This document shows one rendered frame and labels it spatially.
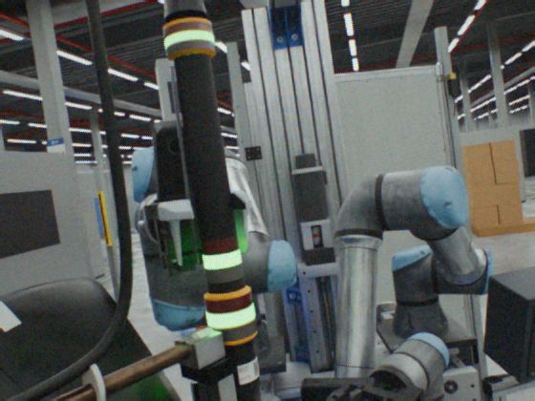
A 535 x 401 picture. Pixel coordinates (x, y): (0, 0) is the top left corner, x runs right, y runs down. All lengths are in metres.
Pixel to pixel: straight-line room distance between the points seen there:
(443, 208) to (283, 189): 0.64
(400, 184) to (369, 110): 1.61
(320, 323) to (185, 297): 0.76
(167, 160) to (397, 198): 0.49
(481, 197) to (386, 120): 6.25
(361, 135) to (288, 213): 1.13
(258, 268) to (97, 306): 0.26
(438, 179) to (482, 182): 7.76
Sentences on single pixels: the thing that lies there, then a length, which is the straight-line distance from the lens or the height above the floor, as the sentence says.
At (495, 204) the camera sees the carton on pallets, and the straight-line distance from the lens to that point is 8.71.
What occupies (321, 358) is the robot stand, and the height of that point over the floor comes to 0.98.
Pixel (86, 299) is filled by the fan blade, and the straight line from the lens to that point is 0.50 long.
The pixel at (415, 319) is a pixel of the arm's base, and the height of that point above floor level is 1.09.
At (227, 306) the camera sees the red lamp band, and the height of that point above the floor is 1.41.
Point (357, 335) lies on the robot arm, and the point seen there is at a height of 1.21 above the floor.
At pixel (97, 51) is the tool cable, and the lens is 0.37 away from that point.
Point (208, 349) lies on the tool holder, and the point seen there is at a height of 1.38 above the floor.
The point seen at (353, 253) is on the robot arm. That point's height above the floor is 1.35.
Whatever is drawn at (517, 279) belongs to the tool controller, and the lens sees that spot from 1.04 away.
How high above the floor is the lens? 1.52
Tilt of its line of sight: 3 degrees down
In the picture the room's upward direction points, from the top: 8 degrees counter-clockwise
